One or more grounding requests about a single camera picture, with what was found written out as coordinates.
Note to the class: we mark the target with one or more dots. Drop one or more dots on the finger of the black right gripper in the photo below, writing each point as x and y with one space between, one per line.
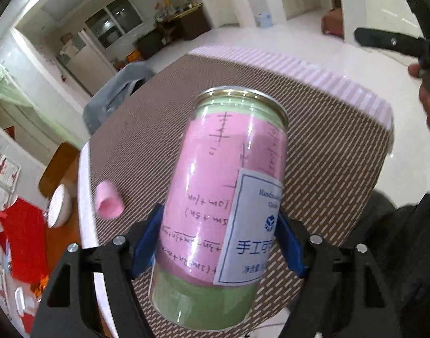
392 41

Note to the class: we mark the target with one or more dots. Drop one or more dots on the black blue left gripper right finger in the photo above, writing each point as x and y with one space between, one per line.
343 292

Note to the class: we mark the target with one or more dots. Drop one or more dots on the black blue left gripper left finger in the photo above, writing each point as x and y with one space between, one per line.
69 306

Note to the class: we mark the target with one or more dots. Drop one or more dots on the clear jar pink green contents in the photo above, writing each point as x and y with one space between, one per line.
220 215

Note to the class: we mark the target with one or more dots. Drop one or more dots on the small pink cup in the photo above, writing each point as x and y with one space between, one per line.
108 202

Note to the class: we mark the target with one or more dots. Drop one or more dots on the white ceramic bowl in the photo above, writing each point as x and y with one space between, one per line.
60 207

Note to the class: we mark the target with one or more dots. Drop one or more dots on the red bag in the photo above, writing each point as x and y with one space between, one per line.
25 230

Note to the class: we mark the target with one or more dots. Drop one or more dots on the brown polka dot tablecloth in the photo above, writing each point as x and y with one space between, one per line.
339 134

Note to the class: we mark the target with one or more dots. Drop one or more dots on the grey covered chair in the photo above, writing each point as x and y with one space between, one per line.
113 93

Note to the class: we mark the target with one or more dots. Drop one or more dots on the white refrigerator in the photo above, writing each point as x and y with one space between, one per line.
85 62

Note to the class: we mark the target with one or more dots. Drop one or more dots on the green door curtain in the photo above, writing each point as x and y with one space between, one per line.
10 90

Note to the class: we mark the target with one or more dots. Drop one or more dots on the dark wooden desk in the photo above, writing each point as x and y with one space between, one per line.
184 26

